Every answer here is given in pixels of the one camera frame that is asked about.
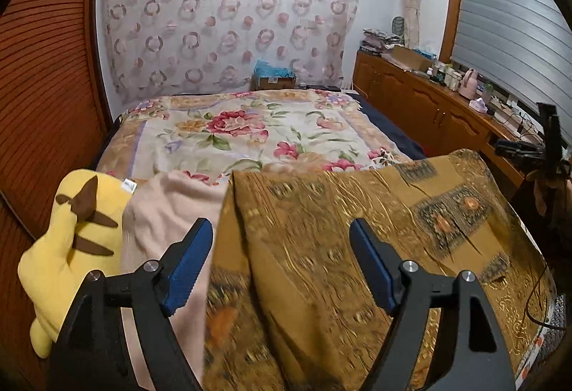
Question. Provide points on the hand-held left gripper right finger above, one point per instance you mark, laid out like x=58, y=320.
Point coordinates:
x=373, y=270

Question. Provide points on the flat cardboard box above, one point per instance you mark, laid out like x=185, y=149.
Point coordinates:
x=409, y=58

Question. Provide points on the floral blanket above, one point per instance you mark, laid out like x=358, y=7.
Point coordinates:
x=250, y=136

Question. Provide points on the small green fan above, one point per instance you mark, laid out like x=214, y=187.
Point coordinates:
x=397, y=25

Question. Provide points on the grey window blind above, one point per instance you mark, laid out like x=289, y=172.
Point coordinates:
x=514, y=15

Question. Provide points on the yellow plush toy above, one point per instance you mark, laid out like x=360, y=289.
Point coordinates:
x=49, y=257

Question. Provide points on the cardboard box with blue cloth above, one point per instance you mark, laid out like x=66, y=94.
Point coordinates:
x=275, y=82

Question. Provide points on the white power strip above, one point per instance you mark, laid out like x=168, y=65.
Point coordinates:
x=511, y=116

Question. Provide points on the pink tissue box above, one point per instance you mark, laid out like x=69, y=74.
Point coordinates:
x=479, y=105

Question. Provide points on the pink kettle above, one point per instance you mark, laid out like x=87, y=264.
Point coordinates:
x=469, y=84

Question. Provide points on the brown patterned garment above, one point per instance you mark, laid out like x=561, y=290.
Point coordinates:
x=321, y=239

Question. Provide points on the stack of folded cloths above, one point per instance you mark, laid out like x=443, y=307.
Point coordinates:
x=377, y=42

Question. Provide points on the wooden louvered wardrobe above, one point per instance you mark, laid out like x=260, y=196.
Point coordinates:
x=44, y=82

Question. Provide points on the navy mattress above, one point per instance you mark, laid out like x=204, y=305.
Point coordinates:
x=393, y=136

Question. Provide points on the cluster of small bottles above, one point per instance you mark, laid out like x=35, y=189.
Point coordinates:
x=444, y=75

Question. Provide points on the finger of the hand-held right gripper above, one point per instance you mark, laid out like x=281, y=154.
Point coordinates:
x=518, y=148

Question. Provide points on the circle patterned sheer curtain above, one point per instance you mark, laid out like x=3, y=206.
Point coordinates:
x=223, y=15

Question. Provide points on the orange fruit print bed sheet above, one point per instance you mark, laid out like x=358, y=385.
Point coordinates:
x=534, y=355

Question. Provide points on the long wooden cabinet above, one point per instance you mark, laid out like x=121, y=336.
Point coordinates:
x=402, y=91

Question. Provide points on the pale pink folded garment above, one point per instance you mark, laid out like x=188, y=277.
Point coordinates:
x=156, y=212

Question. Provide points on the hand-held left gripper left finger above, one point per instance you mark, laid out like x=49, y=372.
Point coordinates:
x=187, y=270

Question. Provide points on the person's right hand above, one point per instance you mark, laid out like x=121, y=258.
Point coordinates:
x=549, y=189

